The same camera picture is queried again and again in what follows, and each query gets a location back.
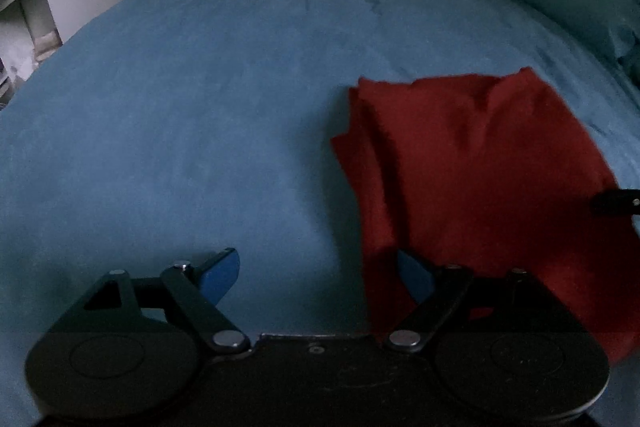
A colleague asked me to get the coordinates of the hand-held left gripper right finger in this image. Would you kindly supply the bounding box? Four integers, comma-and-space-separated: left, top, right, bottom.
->
385, 251, 596, 352

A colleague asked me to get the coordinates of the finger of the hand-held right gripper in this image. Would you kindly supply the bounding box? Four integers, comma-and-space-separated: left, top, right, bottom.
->
590, 188, 640, 215

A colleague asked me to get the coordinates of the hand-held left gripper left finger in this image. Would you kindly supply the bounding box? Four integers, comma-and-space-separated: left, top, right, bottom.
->
47, 248, 250, 354

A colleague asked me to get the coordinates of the red knit sweater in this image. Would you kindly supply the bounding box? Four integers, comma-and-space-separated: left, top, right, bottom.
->
330, 66, 632, 365

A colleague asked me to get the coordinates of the blue bed sheet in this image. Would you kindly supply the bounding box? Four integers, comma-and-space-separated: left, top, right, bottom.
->
0, 0, 640, 427

